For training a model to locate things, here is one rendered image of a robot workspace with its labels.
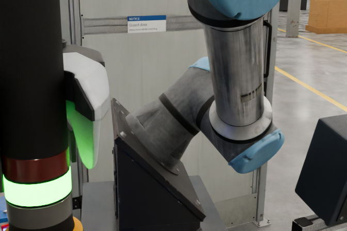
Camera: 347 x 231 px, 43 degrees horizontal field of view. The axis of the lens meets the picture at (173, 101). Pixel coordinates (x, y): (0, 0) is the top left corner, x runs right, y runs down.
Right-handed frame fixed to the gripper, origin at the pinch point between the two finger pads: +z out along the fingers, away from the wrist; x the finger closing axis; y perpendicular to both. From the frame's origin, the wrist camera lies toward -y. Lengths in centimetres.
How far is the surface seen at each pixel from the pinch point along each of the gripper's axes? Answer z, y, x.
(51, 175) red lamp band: -1.2, 4.4, -0.7
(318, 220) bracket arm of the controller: -38, 41, -56
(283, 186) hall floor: -216, 144, -200
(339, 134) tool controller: -37, 22, -58
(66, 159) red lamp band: -1.8, 3.9, -1.6
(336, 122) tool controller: -40, 21, -60
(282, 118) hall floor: -344, 142, -300
